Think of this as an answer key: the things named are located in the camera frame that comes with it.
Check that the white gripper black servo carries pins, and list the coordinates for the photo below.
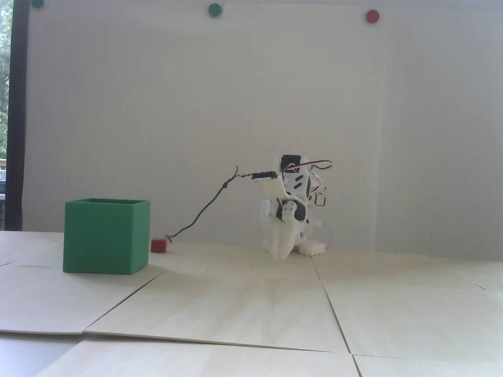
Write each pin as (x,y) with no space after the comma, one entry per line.
(283,229)

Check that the red block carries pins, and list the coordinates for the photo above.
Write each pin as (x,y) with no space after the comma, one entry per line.
(159,246)

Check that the green box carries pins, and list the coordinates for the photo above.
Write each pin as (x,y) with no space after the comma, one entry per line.
(106,239)

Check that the green round magnet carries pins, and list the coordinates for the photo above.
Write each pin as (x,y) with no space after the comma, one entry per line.
(214,10)
(37,3)

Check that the red round magnet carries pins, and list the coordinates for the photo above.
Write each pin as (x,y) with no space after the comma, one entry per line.
(372,16)

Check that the wrist camera on white mount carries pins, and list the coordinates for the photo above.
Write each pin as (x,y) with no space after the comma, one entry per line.
(263,175)

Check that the dark window frame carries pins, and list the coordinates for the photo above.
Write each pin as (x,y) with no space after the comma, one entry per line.
(17,118)

